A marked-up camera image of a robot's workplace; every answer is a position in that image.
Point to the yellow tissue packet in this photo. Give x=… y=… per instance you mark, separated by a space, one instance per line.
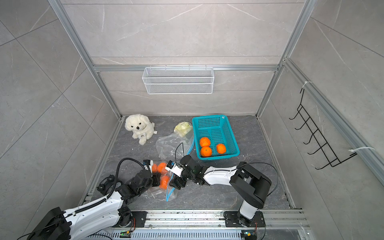
x=183 y=128

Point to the orange one bag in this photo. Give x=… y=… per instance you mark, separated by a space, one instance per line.
x=206 y=152

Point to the clear zip bag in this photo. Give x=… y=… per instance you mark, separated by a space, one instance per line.
x=174 y=146
x=170 y=194

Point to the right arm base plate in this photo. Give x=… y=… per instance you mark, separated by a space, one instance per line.
x=234 y=219

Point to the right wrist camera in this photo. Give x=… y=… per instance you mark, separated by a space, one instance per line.
x=175 y=168

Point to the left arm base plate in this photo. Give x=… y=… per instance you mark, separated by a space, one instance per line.
x=136 y=219

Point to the white plush dog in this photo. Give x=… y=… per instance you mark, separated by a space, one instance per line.
x=141 y=127

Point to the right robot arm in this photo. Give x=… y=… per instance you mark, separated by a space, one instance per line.
x=252 y=185

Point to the aluminium rail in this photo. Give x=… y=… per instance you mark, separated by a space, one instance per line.
x=210 y=219

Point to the orange two bag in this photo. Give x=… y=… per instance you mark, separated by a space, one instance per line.
x=205 y=142

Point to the orange three bag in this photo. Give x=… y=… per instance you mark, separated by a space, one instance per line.
x=221 y=149

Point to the teal plastic basket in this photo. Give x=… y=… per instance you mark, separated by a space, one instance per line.
x=218 y=129

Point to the orange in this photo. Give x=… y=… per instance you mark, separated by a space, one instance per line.
x=162 y=168

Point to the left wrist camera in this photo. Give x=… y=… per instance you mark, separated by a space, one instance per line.
x=148 y=164

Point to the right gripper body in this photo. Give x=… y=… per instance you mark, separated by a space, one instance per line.
x=186 y=176

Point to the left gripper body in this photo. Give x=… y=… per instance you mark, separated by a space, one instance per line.
x=154 y=181

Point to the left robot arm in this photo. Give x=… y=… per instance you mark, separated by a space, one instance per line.
x=107 y=211

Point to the black wire hook rack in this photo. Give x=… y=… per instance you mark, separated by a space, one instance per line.
x=317 y=136

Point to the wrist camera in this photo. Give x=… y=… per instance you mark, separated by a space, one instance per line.
x=175 y=168
x=148 y=164

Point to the white wire wall basket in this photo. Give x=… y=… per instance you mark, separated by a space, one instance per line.
x=178 y=80

